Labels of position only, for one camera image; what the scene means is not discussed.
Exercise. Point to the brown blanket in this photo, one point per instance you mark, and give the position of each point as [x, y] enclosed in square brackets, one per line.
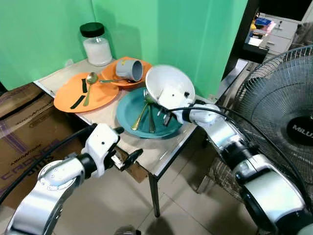
[304, 34]

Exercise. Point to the green backdrop cloth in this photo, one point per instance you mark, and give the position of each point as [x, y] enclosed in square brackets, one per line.
[186, 34]

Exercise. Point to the glass jar with black lid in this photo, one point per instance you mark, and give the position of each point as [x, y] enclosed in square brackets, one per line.
[97, 51]

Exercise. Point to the slim gold spoon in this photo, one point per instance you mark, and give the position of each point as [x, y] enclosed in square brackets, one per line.
[139, 115]

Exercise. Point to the grey Milux floor fan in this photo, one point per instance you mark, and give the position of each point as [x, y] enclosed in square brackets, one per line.
[301, 129]

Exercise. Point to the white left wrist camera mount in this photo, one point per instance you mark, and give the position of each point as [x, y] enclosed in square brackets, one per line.
[101, 144]

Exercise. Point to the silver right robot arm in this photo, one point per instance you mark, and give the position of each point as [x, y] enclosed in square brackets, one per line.
[266, 196]

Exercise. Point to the pink packet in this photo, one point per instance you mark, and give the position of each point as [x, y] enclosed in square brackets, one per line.
[270, 28]

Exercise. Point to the plain brown cardboard box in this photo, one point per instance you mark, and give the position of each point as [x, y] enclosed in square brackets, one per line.
[17, 98]

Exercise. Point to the large orange oval plate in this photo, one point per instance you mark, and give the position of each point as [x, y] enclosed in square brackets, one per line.
[100, 95]

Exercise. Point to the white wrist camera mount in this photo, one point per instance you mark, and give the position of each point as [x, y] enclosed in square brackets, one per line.
[203, 115]
[101, 144]

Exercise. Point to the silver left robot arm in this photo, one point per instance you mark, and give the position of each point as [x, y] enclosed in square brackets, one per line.
[49, 181]

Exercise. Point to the grey robot foot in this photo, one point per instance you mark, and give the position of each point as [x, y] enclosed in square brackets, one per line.
[128, 230]

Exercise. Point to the teal round plate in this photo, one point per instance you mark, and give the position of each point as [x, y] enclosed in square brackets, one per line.
[128, 115]

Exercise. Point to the white bowl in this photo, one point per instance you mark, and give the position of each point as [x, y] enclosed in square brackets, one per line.
[168, 78]

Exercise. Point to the white drawer cabinet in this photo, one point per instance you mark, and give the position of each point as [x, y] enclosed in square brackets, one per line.
[283, 34]

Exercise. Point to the printed cardboard box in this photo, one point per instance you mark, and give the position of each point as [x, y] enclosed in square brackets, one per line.
[29, 147]

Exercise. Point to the beige metal-legged table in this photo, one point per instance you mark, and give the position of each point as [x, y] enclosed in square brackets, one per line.
[105, 120]

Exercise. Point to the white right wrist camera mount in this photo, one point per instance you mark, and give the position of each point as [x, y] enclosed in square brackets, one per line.
[203, 115]

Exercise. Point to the small orange round plate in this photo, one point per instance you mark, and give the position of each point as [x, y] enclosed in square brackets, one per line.
[110, 73]

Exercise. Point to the blue box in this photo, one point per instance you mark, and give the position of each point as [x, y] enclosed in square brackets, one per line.
[262, 22]

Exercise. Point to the grey ceramic cup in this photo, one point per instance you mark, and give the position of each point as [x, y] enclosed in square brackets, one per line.
[128, 69]

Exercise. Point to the gold spoon with round bowl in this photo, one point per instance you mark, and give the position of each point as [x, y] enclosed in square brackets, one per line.
[91, 78]

